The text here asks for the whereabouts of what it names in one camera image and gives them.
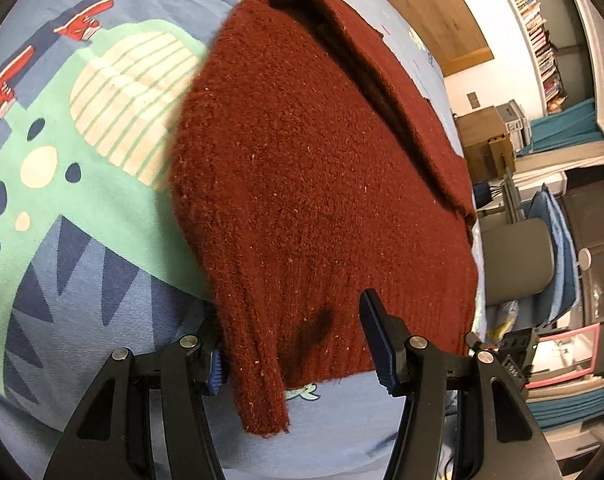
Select red framed box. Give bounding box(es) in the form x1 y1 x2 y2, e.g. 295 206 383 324
526 324 602 386

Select wooden headboard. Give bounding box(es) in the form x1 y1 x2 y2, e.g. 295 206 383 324
347 0 495 78

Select grey chair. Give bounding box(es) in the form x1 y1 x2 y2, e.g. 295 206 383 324
474 215 555 306

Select row of books on shelf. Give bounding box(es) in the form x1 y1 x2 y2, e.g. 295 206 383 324
492 0 567 116

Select pile of blue bedding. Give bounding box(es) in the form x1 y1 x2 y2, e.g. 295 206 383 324
529 185 582 321

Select blue dinosaur print bed cover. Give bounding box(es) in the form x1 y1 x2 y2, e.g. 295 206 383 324
0 0 487 480

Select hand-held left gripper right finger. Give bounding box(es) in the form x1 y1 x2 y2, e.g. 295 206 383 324
359 288 565 480

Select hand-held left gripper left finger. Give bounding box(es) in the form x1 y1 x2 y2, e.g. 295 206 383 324
42 317 227 480

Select clear plastic bag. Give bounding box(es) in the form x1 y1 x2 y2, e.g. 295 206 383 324
484 300 520 346

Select dark red knitted sweater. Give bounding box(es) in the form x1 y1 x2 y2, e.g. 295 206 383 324
167 0 482 435

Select cardboard boxes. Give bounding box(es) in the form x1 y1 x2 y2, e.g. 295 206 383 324
454 106 517 183

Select white printer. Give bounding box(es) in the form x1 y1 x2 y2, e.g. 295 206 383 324
496 101 532 146

